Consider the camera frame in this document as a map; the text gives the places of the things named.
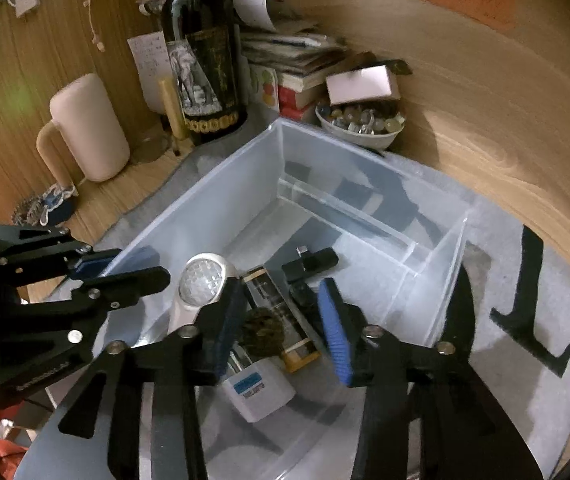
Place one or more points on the white charger plug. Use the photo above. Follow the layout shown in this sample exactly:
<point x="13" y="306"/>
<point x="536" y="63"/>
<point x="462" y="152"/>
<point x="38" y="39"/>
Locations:
<point x="260" y="390"/>

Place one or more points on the clear plastic storage bin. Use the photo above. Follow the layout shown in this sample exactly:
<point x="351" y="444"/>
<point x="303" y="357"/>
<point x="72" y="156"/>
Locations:
<point x="365" y="195"/>

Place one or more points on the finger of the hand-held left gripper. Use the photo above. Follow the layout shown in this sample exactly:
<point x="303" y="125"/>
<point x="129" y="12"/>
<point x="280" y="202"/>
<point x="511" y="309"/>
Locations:
<point x="135" y="285"/>
<point x="92" y="262"/>

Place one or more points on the small white box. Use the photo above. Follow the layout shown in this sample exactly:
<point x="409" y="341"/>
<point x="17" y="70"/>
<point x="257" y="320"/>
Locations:
<point x="362" y="85"/>

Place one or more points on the dark wine bottle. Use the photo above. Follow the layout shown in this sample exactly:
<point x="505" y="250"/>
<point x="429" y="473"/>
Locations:
<point x="205" y="60"/>

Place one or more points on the blue lace coaster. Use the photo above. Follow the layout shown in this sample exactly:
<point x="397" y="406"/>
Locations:
<point x="47" y="206"/>

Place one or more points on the yellow stick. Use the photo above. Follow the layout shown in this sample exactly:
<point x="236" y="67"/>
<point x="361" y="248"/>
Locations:
<point x="172" y="110"/>

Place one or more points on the grey black patterned mat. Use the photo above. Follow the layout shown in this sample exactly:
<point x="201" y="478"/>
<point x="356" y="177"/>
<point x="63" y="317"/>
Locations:
<point x="495" y="210"/>

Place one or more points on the dark round ornament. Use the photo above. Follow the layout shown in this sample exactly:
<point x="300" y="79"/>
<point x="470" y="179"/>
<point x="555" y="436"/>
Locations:
<point x="262" y="332"/>

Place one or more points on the black gold rectangular lighter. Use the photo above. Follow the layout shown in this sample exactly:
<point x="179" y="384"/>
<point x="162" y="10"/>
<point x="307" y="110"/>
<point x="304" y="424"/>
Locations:
<point x="275" y="300"/>

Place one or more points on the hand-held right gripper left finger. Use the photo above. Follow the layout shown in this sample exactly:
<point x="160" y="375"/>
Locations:
<point x="230" y="320"/>

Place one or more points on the white paper note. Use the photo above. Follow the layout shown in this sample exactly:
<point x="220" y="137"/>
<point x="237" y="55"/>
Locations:
<point x="149" y="67"/>

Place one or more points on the black adapter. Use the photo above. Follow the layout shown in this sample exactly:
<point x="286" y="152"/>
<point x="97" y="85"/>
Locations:
<point x="315" y="260"/>

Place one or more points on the curled white paper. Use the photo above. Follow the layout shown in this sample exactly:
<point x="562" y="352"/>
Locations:
<point x="255" y="10"/>

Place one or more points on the pink mug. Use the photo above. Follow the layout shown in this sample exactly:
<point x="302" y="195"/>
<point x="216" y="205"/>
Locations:
<point x="90" y="125"/>

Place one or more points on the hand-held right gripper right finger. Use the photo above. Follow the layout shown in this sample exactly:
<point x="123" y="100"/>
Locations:
<point x="337" y="330"/>

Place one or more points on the white handheld lamp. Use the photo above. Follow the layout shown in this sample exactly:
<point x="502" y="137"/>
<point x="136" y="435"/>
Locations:
<point x="200" y="280"/>

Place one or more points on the stack of books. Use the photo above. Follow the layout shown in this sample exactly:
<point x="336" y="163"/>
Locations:
<point x="295" y="60"/>

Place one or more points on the white bowl of marbles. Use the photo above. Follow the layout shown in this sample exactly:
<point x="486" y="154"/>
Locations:
<point x="360" y="122"/>

